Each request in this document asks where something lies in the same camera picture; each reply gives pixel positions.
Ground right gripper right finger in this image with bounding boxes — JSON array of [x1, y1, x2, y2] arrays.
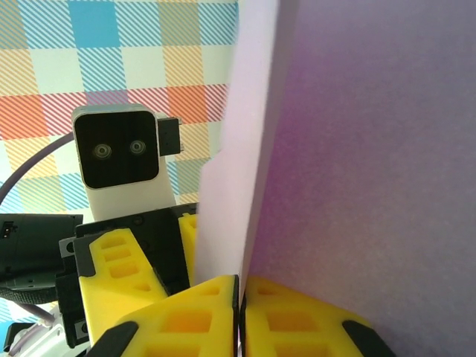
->
[[239, 276, 398, 357]]

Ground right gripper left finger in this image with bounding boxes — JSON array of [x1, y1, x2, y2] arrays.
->
[[87, 274, 239, 357]]

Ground light purple paper sheet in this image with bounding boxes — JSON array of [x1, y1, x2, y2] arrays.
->
[[196, 0, 476, 357]]

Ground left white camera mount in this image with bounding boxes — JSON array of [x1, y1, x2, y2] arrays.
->
[[87, 159, 179, 224]]

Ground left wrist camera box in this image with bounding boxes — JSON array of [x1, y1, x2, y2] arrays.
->
[[71, 103, 161, 191]]

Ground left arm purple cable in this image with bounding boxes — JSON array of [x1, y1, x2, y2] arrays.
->
[[0, 117, 185, 357]]

